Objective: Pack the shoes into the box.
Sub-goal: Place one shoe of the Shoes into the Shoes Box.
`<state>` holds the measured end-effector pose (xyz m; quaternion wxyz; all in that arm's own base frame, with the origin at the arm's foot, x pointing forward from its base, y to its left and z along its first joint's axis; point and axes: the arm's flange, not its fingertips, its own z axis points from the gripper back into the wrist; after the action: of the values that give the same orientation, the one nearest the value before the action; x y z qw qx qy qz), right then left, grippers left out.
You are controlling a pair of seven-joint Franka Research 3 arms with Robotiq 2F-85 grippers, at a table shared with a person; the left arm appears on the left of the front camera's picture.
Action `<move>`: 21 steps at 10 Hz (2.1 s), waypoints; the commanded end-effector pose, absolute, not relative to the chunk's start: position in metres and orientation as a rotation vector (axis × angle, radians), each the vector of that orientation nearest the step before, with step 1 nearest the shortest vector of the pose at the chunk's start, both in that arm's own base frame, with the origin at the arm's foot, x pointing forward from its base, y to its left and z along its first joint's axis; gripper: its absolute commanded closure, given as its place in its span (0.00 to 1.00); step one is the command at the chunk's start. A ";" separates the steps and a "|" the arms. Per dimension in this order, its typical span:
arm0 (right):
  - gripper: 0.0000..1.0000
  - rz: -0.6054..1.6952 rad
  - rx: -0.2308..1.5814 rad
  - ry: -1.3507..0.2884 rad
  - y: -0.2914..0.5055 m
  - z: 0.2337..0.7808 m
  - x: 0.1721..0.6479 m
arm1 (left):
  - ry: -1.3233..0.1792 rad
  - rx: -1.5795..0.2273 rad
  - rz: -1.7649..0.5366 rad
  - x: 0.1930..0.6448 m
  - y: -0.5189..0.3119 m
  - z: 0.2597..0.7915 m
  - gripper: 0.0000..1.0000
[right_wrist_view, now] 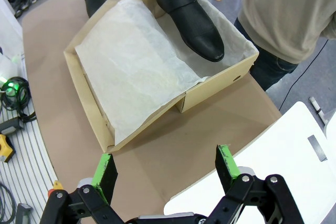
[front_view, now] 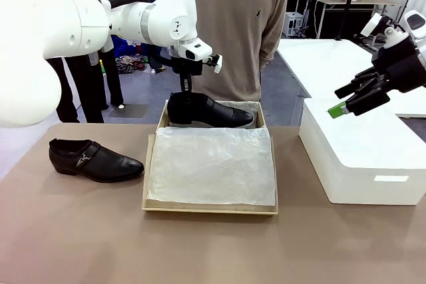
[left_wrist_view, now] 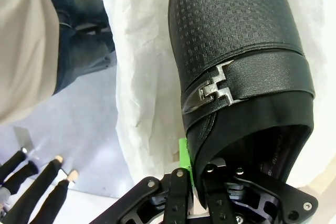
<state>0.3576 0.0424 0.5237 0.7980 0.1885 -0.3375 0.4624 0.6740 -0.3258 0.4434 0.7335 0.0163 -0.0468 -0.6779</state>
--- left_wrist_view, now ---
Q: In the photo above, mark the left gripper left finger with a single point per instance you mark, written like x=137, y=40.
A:
x=178, y=197

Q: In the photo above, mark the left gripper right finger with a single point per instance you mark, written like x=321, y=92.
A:
x=218, y=208

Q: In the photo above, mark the black leather buckle shoe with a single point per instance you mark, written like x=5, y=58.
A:
x=236, y=37

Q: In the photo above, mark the white tissue paper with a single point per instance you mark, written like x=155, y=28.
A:
x=141, y=51

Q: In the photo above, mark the person in beige sweater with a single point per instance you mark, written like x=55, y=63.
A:
x=23, y=37

